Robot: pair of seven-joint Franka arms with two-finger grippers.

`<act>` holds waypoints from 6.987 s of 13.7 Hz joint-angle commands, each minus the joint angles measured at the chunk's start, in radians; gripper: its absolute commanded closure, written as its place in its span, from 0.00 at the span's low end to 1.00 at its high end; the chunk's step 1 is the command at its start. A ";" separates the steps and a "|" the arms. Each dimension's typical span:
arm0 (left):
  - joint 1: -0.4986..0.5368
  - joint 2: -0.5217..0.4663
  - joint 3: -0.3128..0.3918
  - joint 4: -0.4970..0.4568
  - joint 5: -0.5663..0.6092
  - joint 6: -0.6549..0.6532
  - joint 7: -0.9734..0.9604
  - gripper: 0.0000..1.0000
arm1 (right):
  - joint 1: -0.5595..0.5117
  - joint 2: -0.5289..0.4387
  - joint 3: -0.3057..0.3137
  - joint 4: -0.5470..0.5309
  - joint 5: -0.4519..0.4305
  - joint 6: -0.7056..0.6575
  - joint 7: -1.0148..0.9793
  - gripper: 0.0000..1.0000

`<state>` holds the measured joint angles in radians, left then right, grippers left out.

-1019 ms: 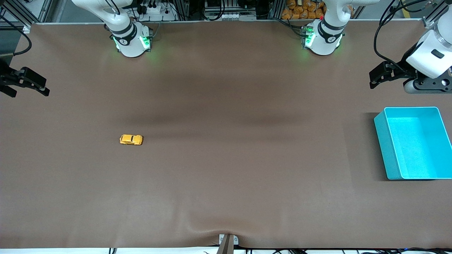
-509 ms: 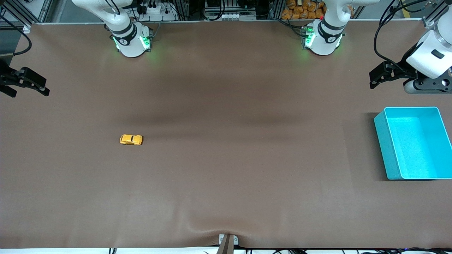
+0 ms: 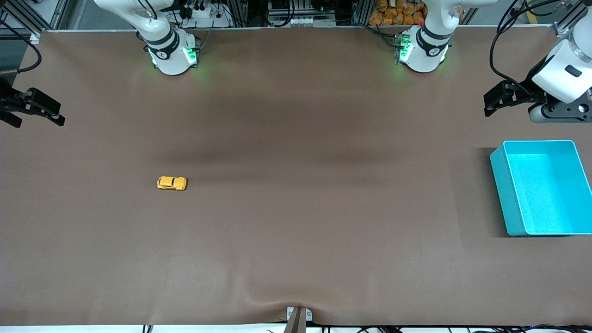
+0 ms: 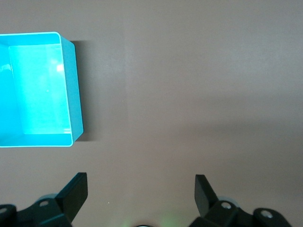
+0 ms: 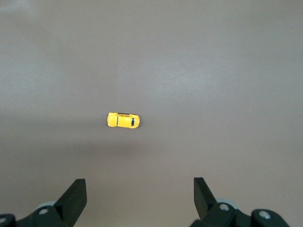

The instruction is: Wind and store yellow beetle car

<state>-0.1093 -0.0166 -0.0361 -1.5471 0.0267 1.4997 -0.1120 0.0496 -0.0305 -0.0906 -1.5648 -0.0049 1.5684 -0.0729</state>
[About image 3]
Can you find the yellow beetle toy car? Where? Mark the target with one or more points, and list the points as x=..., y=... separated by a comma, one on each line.
x=171, y=183

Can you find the orange toy pile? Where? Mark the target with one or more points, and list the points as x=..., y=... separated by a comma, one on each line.
x=397, y=13

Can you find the aluminium frame post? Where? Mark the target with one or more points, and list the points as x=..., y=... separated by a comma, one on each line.
x=27, y=16
x=571, y=16

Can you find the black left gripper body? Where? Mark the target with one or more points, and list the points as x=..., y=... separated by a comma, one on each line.
x=528, y=91

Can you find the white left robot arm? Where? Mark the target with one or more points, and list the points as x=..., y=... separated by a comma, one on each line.
x=428, y=44

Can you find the metal table clamp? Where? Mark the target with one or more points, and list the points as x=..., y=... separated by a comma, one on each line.
x=298, y=319

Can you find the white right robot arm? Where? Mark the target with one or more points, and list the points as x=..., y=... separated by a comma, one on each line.
x=169, y=51

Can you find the teal plastic bin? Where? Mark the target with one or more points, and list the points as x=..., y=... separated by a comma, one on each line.
x=513, y=194

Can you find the white power strip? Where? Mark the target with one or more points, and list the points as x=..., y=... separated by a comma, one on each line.
x=203, y=15

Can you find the brown table mat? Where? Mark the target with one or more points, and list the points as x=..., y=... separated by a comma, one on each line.
x=296, y=138

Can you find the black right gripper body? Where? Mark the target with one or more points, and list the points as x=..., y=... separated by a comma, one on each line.
x=8, y=102

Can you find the white terminal strip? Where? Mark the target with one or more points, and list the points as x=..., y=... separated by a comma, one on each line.
x=300, y=21

